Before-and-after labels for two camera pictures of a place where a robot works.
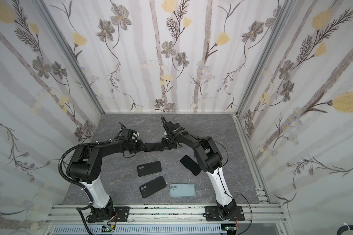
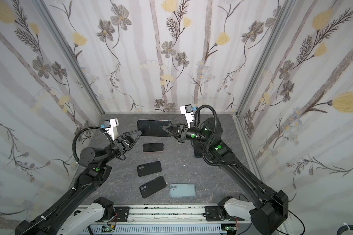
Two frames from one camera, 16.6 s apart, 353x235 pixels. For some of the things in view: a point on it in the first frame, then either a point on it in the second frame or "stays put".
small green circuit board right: x=231 y=228 stays put
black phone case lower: x=152 y=186 stays put
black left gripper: x=141 y=147 to x=119 y=146
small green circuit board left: x=106 y=229 stays put
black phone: x=195 y=168 to x=153 y=128
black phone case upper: x=146 y=169 stays put
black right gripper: x=167 y=142 to x=181 y=132
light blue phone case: x=182 y=190 stays put
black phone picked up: x=153 y=147 stays put
